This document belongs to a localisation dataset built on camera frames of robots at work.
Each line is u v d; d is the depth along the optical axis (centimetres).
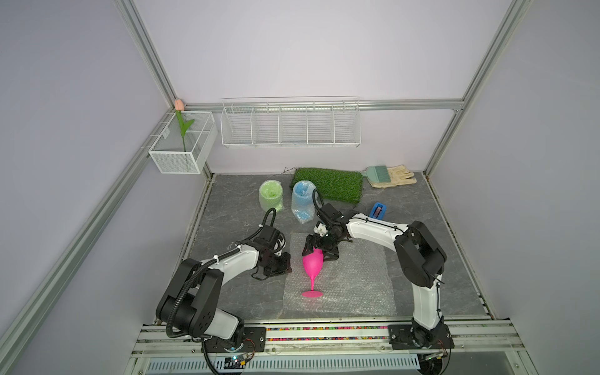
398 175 120
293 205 99
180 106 89
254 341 73
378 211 101
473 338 76
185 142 89
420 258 51
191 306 43
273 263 76
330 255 83
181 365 71
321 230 88
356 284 85
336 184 112
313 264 85
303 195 93
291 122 100
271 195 96
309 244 81
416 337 67
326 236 80
